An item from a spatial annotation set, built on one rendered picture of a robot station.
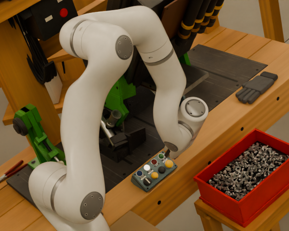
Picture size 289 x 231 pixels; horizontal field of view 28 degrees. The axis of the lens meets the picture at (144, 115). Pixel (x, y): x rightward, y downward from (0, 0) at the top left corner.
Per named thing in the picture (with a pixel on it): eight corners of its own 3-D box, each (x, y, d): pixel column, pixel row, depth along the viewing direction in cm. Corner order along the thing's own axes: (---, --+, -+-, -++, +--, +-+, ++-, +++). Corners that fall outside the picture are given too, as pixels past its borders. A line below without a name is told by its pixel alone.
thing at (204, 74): (210, 79, 209) (208, 72, 207) (178, 102, 202) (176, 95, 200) (142, 54, 237) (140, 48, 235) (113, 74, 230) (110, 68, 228)
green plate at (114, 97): (139, 108, 215) (135, 55, 206) (121, 115, 211) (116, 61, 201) (120, 99, 223) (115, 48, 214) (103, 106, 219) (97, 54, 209)
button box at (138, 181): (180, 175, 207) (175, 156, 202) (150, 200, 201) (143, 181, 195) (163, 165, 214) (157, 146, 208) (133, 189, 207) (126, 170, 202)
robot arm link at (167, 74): (147, 82, 149) (186, 158, 168) (178, 42, 157) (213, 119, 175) (121, 78, 155) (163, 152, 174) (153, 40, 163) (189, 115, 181)
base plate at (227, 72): (269, 68, 243) (268, 64, 242) (63, 231, 198) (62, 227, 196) (199, 47, 273) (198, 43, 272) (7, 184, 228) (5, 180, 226)
